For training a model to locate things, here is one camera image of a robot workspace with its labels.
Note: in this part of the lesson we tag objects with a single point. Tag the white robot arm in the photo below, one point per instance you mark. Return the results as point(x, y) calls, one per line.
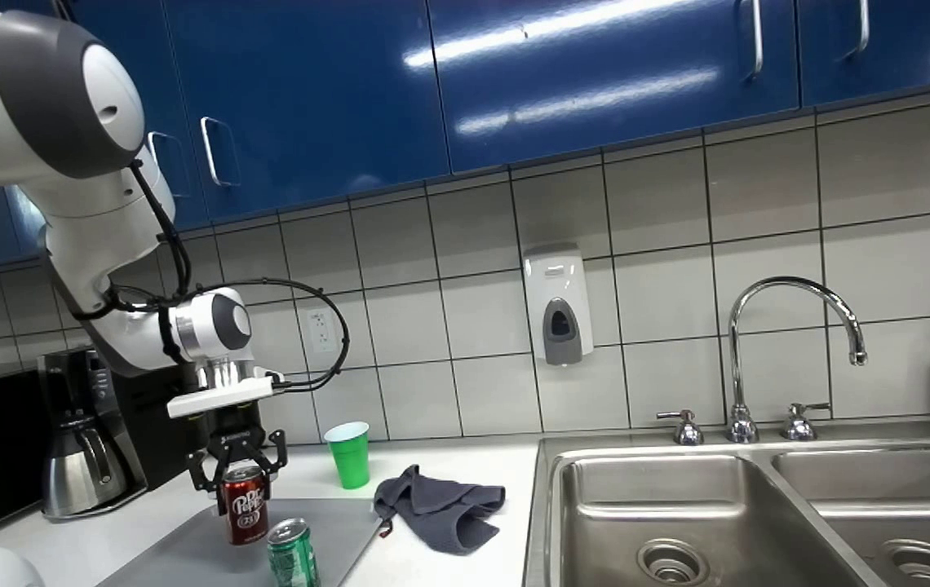
point(84, 240)

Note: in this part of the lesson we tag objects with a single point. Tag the steel and black coffee maker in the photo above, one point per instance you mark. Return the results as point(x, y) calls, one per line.
point(90, 459)

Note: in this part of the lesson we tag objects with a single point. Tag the gray plastic tray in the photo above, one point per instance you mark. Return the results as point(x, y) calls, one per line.
point(190, 556)

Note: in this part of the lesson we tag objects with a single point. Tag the blue upper cabinets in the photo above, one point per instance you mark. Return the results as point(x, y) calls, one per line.
point(594, 76)

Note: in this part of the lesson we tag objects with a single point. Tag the red soda can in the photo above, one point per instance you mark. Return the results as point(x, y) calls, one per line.
point(246, 508)

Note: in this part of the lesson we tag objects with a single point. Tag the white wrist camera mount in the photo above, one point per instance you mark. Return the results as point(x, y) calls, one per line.
point(219, 396)

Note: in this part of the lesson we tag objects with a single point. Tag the chrome gooseneck faucet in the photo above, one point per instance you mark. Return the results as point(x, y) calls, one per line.
point(739, 359)

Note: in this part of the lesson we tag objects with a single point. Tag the green soda can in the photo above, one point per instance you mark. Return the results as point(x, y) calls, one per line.
point(295, 556)

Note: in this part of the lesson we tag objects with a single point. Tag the stainless steel double sink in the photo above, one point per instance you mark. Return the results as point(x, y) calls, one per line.
point(704, 511)

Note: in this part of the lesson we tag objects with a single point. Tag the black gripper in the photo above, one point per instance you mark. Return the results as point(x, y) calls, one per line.
point(233, 428)

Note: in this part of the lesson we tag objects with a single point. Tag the dark gray cloth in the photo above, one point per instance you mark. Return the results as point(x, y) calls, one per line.
point(434, 508)

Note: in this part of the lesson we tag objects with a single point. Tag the white wall soap dispenser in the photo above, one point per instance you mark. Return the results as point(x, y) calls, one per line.
point(559, 305)

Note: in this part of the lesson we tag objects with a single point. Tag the green plastic cup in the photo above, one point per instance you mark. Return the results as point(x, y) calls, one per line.
point(350, 459)

